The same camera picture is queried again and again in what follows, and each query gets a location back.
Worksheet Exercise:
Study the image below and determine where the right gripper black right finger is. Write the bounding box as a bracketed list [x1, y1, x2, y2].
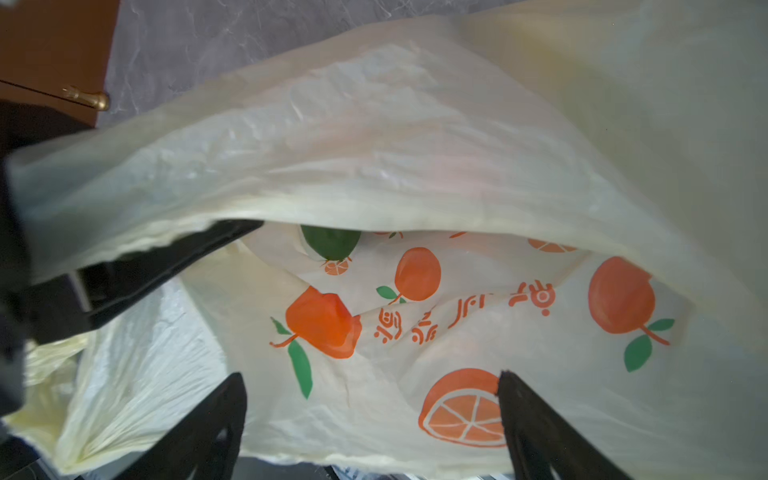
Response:
[497, 371, 630, 480]

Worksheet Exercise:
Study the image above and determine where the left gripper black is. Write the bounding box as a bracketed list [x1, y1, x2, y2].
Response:
[1, 101, 263, 416]

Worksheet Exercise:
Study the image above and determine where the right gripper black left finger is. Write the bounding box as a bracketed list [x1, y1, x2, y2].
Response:
[117, 373, 247, 480]

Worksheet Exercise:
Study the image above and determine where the translucent yellowish plastic bag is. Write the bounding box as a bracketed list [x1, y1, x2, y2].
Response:
[4, 1, 767, 479]

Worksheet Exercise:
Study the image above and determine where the small brass knob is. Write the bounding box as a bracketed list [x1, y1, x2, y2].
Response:
[61, 85, 111, 112]

